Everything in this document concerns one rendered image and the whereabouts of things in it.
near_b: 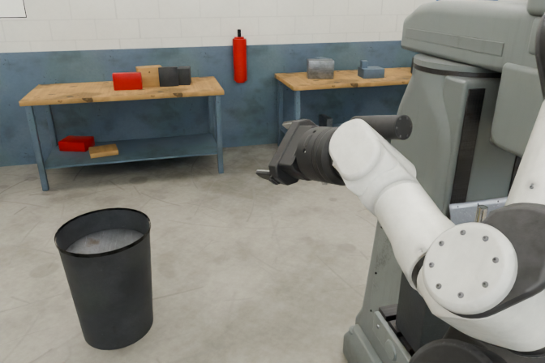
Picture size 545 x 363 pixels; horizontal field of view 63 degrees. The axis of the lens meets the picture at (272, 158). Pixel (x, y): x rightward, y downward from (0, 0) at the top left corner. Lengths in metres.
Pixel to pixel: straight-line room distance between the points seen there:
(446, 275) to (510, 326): 0.06
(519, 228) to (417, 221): 0.11
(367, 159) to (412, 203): 0.08
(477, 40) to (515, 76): 0.21
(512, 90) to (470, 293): 1.12
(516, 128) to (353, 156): 0.94
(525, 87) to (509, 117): 0.10
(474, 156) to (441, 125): 0.15
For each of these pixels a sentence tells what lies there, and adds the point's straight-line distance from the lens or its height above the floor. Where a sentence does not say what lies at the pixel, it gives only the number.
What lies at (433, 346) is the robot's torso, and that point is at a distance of 0.53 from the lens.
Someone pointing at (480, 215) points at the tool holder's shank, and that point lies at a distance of 1.18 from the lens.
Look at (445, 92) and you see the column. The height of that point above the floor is 1.47.
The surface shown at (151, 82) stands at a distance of 4.60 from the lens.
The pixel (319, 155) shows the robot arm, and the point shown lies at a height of 1.57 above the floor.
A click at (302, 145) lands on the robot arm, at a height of 1.57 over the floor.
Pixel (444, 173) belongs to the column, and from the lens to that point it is 1.64.
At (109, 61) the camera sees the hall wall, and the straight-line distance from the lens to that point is 5.08.
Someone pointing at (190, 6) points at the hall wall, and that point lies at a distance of 5.04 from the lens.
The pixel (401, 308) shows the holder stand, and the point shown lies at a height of 1.00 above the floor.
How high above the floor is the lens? 1.80
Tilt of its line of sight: 21 degrees down
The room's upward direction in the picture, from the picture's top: straight up
